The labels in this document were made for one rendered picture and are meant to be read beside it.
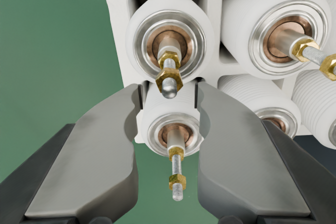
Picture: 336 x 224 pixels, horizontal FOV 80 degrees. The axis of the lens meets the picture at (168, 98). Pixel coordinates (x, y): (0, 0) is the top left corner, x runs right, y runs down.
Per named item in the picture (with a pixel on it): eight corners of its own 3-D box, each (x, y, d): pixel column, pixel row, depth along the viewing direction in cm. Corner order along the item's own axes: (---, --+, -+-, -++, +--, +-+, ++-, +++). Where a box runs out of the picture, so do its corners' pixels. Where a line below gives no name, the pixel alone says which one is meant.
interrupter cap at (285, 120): (227, 145, 28) (228, 148, 27) (251, 99, 24) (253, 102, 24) (276, 154, 29) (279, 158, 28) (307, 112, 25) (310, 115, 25)
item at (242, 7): (216, -22, 33) (258, -23, 18) (272, -12, 34) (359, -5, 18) (203, 36, 38) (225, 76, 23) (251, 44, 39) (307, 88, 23)
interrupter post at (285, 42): (278, 25, 20) (296, 33, 17) (301, 29, 20) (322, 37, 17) (268, 49, 21) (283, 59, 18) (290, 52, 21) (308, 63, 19)
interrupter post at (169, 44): (168, 30, 20) (168, 39, 17) (185, 46, 21) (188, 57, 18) (153, 48, 21) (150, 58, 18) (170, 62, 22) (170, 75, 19)
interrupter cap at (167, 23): (166, -11, 19) (166, -10, 18) (220, 45, 21) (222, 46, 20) (119, 50, 21) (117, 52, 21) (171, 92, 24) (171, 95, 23)
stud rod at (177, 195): (177, 139, 25) (180, 194, 19) (181, 144, 26) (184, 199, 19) (170, 142, 26) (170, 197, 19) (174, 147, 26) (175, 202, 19)
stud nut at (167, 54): (156, 67, 18) (156, 71, 17) (160, 49, 17) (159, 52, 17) (178, 71, 18) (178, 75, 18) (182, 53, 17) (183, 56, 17)
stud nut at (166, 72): (154, 86, 15) (153, 92, 14) (157, 65, 14) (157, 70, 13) (180, 91, 15) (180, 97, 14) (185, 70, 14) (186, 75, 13)
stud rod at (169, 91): (163, 58, 19) (160, 98, 13) (165, 48, 19) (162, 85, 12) (173, 60, 19) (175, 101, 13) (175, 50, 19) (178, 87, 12)
